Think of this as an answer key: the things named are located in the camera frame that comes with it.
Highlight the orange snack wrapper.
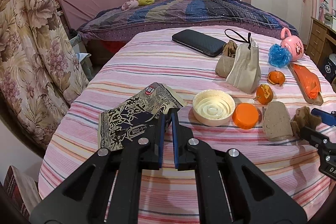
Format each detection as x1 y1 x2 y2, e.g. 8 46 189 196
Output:
292 64 321 100

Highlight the orange peel piece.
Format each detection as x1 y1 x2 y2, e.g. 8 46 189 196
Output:
255 84 273 105
268 71 285 86

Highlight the orange plastic cap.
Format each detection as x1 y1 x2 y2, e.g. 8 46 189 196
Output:
232 103 259 130

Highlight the blue plastic shoe cover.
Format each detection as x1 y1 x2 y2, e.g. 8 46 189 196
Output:
268 44 292 68

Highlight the cream plastic jar lid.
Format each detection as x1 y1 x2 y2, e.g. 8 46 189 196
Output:
193 89 236 127

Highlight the black gold snack wrapper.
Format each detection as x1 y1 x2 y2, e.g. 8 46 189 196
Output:
97 83 187 151

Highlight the beige paper drawstring bag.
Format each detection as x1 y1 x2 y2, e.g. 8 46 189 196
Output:
224 28 261 94

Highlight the black shopping bag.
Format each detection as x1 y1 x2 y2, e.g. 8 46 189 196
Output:
321 53 336 83

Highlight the wooden desk with drawers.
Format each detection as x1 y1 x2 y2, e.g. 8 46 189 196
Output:
305 17 336 67

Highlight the pink cartoon mug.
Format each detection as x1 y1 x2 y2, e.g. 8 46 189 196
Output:
280 28 304 61

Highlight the pink striped bed sheet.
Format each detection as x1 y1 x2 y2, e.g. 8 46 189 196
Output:
38 28 334 223

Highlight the desk lamp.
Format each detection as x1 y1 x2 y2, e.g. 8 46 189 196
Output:
318 0 329 22

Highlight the crumpled brown paper wad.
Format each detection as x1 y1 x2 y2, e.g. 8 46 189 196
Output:
223 40 238 58

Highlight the white bedside cabinet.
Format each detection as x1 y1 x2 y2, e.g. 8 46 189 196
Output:
70 36 93 81

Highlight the black phone wallet case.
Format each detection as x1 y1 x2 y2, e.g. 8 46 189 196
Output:
172 30 226 57

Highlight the floral beige curtain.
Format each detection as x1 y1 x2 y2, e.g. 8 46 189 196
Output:
1 0 88 149

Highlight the plaid blue purple quilt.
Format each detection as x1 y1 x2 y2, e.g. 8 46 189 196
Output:
77 0 299 40

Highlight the purple dotted bed skirt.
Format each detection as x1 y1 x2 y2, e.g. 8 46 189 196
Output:
79 19 287 44

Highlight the mauve bed headboard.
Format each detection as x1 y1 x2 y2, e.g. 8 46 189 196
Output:
58 0 128 30

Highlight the pink plush toy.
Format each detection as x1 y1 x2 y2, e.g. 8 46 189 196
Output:
121 0 139 11

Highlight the yellow plush toy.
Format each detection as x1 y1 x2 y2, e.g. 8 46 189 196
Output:
136 0 155 7

